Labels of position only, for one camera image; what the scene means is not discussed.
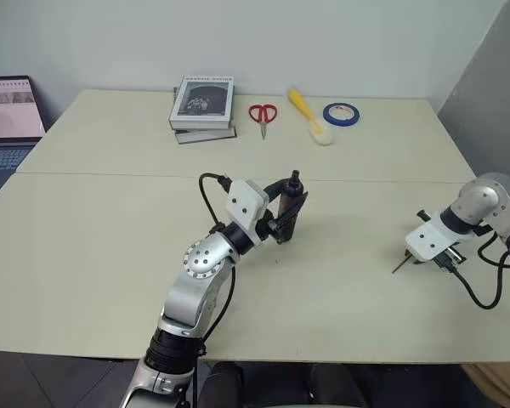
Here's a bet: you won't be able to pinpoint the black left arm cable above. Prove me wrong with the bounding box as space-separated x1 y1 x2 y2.
190 172 238 408

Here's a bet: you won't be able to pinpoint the open grey laptop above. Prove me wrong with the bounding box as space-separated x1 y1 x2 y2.
0 75 48 210

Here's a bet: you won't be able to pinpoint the thin metal screwdriver bit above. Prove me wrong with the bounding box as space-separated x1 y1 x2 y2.
391 253 411 275

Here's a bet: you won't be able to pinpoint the grey book with photo cover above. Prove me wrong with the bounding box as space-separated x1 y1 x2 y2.
167 75 235 131

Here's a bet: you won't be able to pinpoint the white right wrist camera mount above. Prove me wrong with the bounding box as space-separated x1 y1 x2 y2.
405 207 486 262

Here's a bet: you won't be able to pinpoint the yellow handled white brush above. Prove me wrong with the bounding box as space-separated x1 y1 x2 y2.
286 87 337 148

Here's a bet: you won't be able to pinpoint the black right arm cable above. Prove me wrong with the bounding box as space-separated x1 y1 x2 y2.
441 231 510 310

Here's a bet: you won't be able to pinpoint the dark book with white pages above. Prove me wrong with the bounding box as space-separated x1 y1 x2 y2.
172 86 238 145

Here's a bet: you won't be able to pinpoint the dark electric screwdriver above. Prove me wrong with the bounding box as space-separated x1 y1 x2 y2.
275 168 306 246

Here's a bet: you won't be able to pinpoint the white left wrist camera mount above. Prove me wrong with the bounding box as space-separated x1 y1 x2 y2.
224 178 269 244

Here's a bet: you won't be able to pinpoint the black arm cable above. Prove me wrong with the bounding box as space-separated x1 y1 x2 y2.
441 231 510 310
190 172 238 408

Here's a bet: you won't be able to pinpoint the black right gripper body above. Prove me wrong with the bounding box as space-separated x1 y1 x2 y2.
433 247 467 273

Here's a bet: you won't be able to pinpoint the blue tape roll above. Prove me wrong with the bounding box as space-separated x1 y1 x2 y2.
321 101 361 129

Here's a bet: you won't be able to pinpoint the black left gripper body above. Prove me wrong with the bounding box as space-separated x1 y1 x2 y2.
254 210 282 246

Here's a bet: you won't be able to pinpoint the red handled scissors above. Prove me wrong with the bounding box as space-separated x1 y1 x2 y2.
248 103 278 142

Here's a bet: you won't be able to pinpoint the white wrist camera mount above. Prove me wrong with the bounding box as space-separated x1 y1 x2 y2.
405 207 486 262
224 178 269 244

